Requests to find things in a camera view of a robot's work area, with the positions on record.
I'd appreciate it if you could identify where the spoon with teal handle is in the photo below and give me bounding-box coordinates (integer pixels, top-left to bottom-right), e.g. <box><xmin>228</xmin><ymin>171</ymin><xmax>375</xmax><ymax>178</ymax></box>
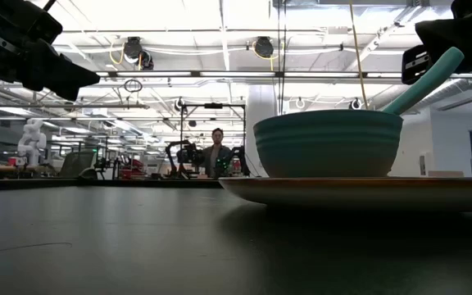
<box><xmin>381</xmin><ymin>45</ymin><xmax>465</xmax><ymax>116</ymax></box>

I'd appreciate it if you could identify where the teal bowl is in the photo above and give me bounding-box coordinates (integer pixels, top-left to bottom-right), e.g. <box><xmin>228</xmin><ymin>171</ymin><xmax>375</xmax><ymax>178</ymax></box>
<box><xmin>252</xmin><ymin>108</ymin><xmax>405</xmax><ymax>179</ymax></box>

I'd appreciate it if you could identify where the grey office chair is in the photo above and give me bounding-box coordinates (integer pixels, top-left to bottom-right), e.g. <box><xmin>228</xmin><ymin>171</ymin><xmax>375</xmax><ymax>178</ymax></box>
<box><xmin>58</xmin><ymin>149</ymin><xmax>98</xmax><ymax>180</ymax></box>

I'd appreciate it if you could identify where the black robot rig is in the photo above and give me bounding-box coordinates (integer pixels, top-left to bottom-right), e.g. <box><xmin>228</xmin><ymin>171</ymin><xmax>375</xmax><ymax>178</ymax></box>
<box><xmin>164</xmin><ymin>102</ymin><xmax>252</xmax><ymax>179</ymax></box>

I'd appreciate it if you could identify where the long ceiling light bar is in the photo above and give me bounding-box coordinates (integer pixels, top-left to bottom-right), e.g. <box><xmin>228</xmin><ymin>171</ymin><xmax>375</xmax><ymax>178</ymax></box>
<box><xmin>96</xmin><ymin>70</ymin><xmax>472</xmax><ymax>79</ymax></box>

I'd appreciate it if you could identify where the person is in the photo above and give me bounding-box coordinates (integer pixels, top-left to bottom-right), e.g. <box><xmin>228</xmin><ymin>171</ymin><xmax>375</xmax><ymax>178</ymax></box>
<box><xmin>200</xmin><ymin>127</ymin><xmax>234</xmax><ymax>179</ymax></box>

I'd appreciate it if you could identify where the orange plate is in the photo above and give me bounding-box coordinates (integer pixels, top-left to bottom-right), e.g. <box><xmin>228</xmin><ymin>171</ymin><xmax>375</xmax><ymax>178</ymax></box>
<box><xmin>218</xmin><ymin>175</ymin><xmax>472</xmax><ymax>214</ymax></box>

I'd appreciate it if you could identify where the black ceiling cable reel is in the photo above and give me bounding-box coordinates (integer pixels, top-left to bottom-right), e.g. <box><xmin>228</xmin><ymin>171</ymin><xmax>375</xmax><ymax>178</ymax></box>
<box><xmin>252</xmin><ymin>35</ymin><xmax>276</xmax><ymax>60</ymax></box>
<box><xmin>122</xmin><ymin>35</ymin><xmax>156</xmax><ymax>71</ymax></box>

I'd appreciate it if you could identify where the yellow hose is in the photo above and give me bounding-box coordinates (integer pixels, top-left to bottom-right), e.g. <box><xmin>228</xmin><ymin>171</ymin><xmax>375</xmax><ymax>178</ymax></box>
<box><xmin>347</xmin><ymin>0</ymin><xmax>370</xmax><ymax>111</ymax></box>

